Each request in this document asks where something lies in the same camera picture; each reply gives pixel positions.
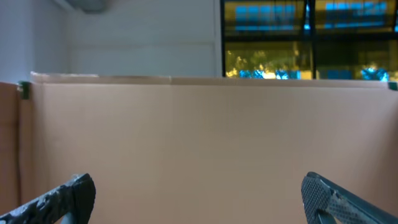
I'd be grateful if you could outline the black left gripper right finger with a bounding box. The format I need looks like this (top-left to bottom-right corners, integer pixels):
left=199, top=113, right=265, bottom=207
left=301, top=172, right=397, bottom=224

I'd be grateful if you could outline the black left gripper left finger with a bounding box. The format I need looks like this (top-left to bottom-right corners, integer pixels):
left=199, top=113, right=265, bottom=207
left=1, top=173, right=96, bottom=224

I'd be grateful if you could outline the dark framed window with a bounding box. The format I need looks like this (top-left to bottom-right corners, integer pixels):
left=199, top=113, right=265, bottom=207
left=220, top=0, right=397, bottom=82

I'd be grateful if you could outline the cardboard partition wall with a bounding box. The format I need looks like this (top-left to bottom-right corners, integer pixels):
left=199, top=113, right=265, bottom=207
left=1, top=73, right=397, bottom=223

